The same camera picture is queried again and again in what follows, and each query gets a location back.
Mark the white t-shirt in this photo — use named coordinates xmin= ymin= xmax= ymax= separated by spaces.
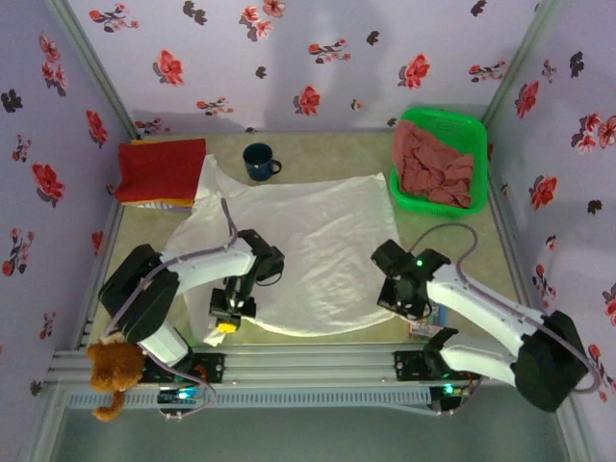
xmin=166 ymin=153 xmax=403 ymax=346

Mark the pack of coloured markers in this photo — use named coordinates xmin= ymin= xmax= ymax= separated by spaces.
xmin=408 ymin=307 xmax=449 ymax=341

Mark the left controller circuit board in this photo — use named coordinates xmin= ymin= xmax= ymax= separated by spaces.
xmin=157 ymin=386 xmax=206 ymax=405

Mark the controller circuit board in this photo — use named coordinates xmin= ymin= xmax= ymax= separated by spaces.
xmin=429 ymin=382 xmax=471 ymax=401
xmin=157 ymin=386 xmax=206 ymax=405

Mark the dark teal mug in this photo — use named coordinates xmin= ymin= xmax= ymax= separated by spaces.
xmin=242 ymin=142 xmax=283 ymax=183

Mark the dusty pink t-shirt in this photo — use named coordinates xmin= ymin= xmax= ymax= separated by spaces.
xmin=392 ymin=119 xmax=475 ymax=209

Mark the brown plush monkey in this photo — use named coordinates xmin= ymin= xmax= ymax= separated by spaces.
xmin=85 ymin=335 xmax=145 ymax=423

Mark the right controller circuit board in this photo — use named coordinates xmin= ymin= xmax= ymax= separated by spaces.
xmin=429 ymin=382 xmax=471 ymax=401

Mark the red folded t-shirt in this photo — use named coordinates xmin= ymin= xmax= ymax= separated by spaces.
xmin=114 ymin=138 xmax=208 ymax=202

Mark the green plastic basket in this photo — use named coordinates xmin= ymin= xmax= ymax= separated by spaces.
xmin=389 ymin=108 xmax=491 ymax=220

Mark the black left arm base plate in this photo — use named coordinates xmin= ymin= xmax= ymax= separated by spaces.
xmin=143 ymin=352 xmax=226 ymax=386

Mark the grey left arm cable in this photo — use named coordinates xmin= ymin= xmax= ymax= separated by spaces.
xmin=103 ymin=197 xmax=240 ymax=347

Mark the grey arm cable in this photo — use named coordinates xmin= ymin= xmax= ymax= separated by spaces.
xmin=408 ymin=221 xmax=603 ymax=396
xmin=103 ymin=197 xmax=240 ymax=347

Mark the left base power cable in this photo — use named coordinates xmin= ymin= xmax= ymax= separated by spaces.
xmin=158 ymin=358 xmax=220 ymax=424

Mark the base power cable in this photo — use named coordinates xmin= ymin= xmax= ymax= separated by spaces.
xmin=432 ymin=372 xmax=485 ymax=418
xmin=158 ymin=358 xmax=220 ymax=424

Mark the grey right arm cable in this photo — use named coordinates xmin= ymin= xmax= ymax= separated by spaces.
xmin=408 ymin=221 xmax=603 ymax=396

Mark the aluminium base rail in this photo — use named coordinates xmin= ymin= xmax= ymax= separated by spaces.
xmin=45 ymin=344 xmax=577 ymax=386

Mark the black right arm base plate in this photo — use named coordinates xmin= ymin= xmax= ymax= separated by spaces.
xmin=393 ymin=349 xmax=482 ymax=384

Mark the grey slotted cable duct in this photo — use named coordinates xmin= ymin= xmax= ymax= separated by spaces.
xmin=64 ymin=388 xmax=432 ymax=411

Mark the right base power cable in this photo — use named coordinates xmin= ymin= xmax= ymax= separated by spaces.
xmin=432 ymin=372 xmax=485 ymax=418

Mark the aluminium back rail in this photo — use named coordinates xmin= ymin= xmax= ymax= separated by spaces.
xmin=137 ymin=126 xmax=401 ymax=138

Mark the aluminium frame post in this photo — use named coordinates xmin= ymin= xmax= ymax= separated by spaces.
xmin=479 ymin=0 xmax=565 ymax=130
xmin=45 ymin=0 xmax=141 ymax=141

